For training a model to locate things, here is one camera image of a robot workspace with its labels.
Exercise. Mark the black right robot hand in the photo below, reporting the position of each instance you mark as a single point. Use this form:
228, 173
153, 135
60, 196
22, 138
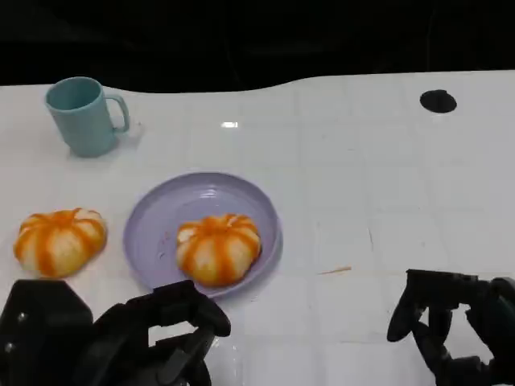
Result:
499, 317

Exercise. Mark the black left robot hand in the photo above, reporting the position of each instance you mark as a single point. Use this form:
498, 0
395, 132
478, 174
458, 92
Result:
128, 342

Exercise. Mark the lilac plate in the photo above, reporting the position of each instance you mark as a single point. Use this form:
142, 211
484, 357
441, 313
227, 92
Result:
153, 225

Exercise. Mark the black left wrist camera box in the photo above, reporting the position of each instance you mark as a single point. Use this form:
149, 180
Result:
40, 333

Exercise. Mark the black round table grommet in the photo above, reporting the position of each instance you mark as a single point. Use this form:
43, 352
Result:
438, 101

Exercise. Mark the orange white toy bread roll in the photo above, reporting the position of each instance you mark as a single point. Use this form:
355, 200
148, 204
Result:
59, 243
217, 251

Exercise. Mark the pale green mug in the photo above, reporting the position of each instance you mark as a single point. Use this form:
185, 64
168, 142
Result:
80, 120

